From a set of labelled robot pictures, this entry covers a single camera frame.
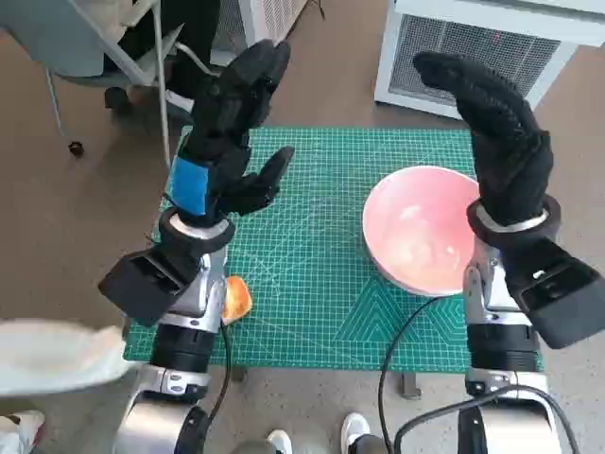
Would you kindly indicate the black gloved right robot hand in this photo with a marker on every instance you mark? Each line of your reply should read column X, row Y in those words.
column 506, row 156

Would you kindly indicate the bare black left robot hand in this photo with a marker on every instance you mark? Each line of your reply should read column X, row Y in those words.
column 222, row 118

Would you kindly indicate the pink bowl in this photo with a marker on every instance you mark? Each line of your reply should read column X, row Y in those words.
column 416, row 236

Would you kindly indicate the toy bread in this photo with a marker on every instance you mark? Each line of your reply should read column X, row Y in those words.
column 236, row 300

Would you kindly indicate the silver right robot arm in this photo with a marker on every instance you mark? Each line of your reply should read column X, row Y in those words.
column 501, row 345

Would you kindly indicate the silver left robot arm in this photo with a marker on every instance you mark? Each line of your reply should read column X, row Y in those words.
column 184, row 350

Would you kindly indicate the person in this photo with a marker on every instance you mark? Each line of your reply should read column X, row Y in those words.
column 189, row 38

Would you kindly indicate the white grille cabinet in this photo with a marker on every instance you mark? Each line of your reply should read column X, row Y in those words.
column 274, row 19
column 472, row 47

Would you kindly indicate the black chair caster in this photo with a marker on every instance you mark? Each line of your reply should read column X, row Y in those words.
column 75, row 148

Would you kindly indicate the green cutting mat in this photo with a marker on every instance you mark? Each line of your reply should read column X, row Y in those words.
column 321, row 236

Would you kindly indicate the grey chair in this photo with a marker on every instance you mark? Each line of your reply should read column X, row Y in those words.
column 57, row 47

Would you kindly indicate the white plastic bag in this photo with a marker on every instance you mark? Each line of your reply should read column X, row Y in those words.
column 47, row 354

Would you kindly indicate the white shoe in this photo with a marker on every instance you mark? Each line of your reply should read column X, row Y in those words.
column 354, row 428
column 280, row 442

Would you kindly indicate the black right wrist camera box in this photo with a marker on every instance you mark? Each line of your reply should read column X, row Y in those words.
column 562, row 302

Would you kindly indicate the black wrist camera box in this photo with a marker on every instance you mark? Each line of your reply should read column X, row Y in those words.
column 142, row 284
column 562, row 302

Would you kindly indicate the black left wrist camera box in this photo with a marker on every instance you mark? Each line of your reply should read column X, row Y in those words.
column 142, row 284

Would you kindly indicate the metal table bracket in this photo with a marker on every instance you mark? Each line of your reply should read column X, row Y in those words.
column 410, row 385
column 237, row 374

